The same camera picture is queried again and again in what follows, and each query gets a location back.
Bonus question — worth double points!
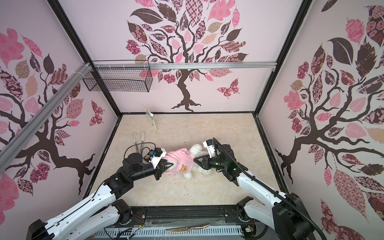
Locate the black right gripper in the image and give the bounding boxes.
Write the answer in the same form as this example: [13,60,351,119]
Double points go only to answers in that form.
[194,153,228,171]

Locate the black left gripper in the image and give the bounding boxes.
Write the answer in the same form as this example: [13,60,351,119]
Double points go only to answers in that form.
[131,159,174,182]

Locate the white teddy bear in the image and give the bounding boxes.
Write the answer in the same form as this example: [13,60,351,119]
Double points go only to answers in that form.
[170,144,212,180]

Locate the pink teddy hoodie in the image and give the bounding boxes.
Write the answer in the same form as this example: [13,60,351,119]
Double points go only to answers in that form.
[163,148,195,176]

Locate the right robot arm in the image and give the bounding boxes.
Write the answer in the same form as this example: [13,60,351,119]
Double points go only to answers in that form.
[189,142,315,240]

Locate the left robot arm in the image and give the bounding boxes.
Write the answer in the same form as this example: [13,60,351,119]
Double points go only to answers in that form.
[26,149,169,240]

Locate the metal kitchen tongs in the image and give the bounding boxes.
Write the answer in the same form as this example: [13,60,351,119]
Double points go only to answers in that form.
[133,131,146,153]

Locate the aluminium crossbar rear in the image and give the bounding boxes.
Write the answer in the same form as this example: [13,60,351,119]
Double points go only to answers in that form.
[94,62,277,70]

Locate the aluminium crossbar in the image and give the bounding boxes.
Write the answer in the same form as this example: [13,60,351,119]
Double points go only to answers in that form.
[1,63,91,173]
[94,62,277,70]

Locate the aluminium crossbar left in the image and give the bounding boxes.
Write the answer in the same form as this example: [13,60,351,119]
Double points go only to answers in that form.
[1,63,91,173]

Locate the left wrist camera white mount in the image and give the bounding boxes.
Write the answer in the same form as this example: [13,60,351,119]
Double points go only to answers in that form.
[149,148,167,169]

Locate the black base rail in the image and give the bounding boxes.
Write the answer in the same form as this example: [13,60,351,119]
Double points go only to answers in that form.
[103,204,304,226]

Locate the black wire basket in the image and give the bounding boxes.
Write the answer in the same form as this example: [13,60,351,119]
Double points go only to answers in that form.
[83,60,154,93]

